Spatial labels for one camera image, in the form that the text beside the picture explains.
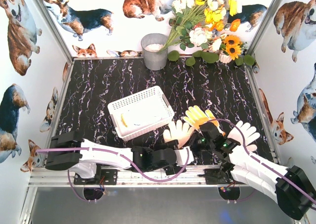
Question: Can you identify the yellow dotted work glove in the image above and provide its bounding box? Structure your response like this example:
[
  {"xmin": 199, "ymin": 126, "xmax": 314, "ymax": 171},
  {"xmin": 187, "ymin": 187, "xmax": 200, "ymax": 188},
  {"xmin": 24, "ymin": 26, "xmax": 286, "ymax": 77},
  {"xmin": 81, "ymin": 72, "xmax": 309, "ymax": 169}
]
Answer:
[{"xmin": 183, "ymin": 105, "xmax": 225, "ymax": 135}]

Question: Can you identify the cream glove red cuff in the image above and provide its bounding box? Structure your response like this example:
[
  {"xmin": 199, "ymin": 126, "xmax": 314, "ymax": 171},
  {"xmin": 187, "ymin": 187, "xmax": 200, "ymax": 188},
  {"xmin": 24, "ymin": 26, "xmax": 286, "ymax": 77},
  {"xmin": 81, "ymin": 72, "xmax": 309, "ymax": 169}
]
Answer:
[{"xmin": 163, "ymin": 120, "xmax": 195, "ymax": 149}]

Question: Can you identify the white perforated storage basket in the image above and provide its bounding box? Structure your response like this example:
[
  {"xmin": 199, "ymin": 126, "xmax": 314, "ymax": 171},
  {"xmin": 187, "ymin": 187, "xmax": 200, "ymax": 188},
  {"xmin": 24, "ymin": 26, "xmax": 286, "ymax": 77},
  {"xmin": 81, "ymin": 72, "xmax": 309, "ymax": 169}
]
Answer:
[{"xmin": 108, "ymin": 86, "xmax": 175, "ymax": 142}]

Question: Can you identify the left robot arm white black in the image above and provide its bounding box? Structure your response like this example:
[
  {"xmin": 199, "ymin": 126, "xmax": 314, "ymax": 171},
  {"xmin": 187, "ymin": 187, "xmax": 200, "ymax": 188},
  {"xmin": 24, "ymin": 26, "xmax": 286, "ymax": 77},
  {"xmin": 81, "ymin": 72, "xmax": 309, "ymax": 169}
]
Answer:
[{"xmin": 45, "ymin": 131, "xmax": 194, "ymax": 179}]

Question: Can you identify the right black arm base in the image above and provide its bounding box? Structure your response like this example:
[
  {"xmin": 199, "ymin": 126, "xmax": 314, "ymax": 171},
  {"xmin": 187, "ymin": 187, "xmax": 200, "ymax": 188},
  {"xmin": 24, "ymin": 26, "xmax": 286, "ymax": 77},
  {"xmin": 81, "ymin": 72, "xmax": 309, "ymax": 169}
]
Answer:
[{"xmin": 198, "ymin": 169, "xmax": 245, "ymax": 185}]

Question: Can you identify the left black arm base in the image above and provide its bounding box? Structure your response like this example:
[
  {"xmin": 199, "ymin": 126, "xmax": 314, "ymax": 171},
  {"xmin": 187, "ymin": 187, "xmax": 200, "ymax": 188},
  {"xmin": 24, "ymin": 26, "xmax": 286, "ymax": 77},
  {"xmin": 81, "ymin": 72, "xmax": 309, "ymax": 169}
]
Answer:
[{"xmin": 74, "ymin": 169, "xmax": 118, "ymax": 185}]

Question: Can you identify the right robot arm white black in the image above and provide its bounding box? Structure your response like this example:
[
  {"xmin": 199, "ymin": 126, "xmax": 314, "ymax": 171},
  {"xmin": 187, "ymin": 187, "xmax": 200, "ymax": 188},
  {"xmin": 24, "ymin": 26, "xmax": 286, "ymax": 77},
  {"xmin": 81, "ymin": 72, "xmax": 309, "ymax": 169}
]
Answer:
[{"xmin": 196, "ymin": 120, "xmax": 316, "ymax": 221}]

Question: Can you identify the white glove orange cuff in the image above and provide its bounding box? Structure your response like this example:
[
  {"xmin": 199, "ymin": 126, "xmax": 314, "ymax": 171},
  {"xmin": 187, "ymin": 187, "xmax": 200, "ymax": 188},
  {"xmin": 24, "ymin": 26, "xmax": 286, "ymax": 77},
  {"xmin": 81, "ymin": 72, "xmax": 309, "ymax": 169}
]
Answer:
[{"xmin": 228, "ymin": 121, "xmax": 260, "ymax": 152}]

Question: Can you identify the small sunflower pot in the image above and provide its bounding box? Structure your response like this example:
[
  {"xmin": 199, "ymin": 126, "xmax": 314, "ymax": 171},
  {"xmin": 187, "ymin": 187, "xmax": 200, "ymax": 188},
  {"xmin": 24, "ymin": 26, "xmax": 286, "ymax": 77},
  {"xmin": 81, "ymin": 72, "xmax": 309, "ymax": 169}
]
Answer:
[{"xmin": 219, "ymin": 35, "xmax": 247, "ymax": 63}]

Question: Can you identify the grey metal bucket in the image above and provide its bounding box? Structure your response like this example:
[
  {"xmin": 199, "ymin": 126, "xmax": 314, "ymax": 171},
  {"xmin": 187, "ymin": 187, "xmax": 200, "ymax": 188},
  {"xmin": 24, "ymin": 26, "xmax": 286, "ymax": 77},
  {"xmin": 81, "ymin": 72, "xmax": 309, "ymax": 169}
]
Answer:
[{"xmin": 141, "ymin": 33, "xmax": 168, "ymax": 71}]

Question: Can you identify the artificial flower bouquet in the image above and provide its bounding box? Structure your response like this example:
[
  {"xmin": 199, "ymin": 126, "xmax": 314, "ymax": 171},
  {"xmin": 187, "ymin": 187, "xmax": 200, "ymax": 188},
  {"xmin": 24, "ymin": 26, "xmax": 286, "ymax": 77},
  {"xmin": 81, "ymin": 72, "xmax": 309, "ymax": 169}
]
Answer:
[{"xmin": 160, "ymin": 0, "xmax": 242, "ymax": 50}]

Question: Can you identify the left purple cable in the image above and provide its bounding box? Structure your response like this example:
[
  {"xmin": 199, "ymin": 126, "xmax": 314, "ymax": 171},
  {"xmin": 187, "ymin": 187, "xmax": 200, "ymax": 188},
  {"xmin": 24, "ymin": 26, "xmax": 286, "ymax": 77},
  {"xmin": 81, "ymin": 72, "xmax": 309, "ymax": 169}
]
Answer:
[{"xmin": 36, "ymin": 147, "xmax": 195, "ymax": 202}]

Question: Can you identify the purple cable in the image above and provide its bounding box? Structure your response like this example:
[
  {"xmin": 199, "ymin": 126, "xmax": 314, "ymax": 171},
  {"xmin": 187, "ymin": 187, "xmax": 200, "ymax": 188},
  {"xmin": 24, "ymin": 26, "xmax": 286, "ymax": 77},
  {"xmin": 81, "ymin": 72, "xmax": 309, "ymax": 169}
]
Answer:
[
  {"xmin": 36, "ymin": 147, "xmax": 195, "ymax": 202},
  {"xmin": 209, "ymin": 119, "xmax": 316, "ymax": 205}
]

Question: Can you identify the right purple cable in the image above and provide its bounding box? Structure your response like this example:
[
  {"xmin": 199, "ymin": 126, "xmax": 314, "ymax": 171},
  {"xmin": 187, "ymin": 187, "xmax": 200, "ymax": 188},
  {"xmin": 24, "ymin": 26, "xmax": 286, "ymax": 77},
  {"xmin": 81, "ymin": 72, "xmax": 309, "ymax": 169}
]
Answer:
[{"xmin": 209, "ymin": 119, "xmax": 316, "ymax": 205}]

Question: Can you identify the aluminium front rail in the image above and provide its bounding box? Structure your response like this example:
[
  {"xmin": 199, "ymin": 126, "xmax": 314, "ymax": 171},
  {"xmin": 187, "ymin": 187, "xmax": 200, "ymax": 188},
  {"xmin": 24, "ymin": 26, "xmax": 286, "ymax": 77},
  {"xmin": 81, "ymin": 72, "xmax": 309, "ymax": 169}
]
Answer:
[{"xmin": 28, "ymin": 166, "xmax": 262, "ymax": 188}]

